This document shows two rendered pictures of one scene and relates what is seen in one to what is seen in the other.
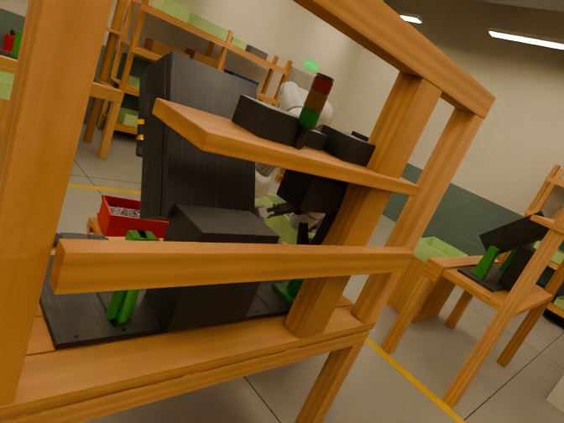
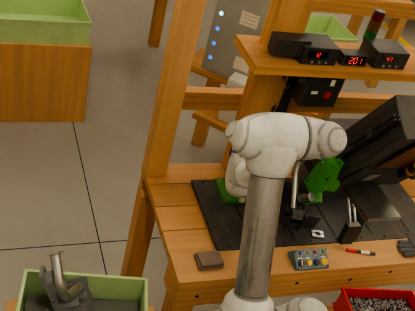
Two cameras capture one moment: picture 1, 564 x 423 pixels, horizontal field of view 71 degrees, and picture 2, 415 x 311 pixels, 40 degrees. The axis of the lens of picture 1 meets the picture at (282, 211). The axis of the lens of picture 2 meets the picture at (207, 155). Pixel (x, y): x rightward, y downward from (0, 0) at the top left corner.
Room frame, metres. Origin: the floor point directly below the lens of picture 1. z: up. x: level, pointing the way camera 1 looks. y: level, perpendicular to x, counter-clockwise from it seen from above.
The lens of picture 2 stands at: (3.45, 0.40, 2.53)
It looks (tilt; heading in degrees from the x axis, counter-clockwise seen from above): 37 degrees down; 201
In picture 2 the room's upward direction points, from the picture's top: 16 degrees clockwise
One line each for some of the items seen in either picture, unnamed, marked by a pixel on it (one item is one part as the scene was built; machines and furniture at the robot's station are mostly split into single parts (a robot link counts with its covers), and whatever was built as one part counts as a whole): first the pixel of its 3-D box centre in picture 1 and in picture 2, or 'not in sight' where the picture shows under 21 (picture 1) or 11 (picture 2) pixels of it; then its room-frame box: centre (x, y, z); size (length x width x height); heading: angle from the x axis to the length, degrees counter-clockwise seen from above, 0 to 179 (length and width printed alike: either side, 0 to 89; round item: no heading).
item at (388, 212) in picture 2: not in sight; (360, 187); (1.36, 0.30, 1.11); 0.39 x 0.16 x 0.03; 47
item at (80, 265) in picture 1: (298, 261); (308, 101); (1.10, -0.10, 1.23); 1.30 x 0.05 x 0.09; 137
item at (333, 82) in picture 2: (312, 184); (316, 84); (1.29, -0.06, 1.42); 0.17 x 0.12 x 0.15; 137
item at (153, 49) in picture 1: (204, 91); not in sight; (7.12, 2.07, 1.12); 3.01 x 0.54 x 2.23; 139
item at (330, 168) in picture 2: not in sight; (330, 172); (1.45, 0.16, 1.17); 0.13 x 0.12 x 0.20; 137
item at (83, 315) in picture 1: (202, 285); (317, 209); (1.35, 0.17, 0.89); 1.10 x 0.42 x 0.02; 137
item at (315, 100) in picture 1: (315, 101); (373, 25); (1.06, 0.03, 1.67); 0.05 x 0.05 x 0.05
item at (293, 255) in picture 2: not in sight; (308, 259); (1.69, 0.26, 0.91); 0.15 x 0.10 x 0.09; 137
